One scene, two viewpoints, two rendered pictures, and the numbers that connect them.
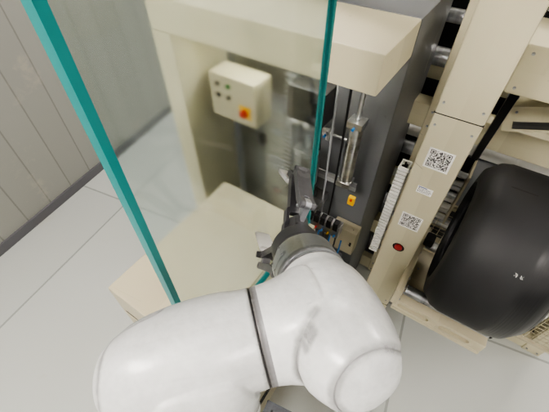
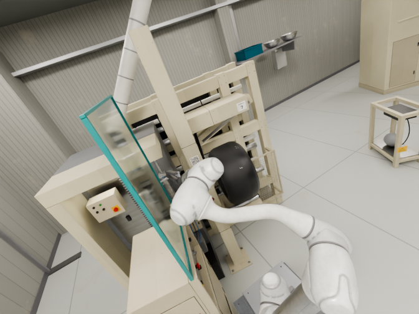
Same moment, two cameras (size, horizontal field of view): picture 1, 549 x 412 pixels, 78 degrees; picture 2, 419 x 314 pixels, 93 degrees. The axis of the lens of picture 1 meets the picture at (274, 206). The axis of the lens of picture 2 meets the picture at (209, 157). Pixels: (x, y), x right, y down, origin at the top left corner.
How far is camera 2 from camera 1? 0.58 m
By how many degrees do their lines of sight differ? 37
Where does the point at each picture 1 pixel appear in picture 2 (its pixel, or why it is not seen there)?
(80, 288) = not seen: outside the picture
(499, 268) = (235, 170)
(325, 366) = (209, 167)
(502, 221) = (224, 159)
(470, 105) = (187, 140)
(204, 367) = (192, 188)
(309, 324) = (201, 168)
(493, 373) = not seen: hidden behind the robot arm
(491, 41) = (178, 123)
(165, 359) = (184, 193)
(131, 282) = (135, 300)
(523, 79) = (192, 128)
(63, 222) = not seen: outside the picture
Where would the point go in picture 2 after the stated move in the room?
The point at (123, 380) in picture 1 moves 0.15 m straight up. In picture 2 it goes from (181, 203) to (163, 167)
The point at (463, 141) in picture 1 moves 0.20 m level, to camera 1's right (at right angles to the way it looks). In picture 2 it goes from (195, 149) to (209, 137)
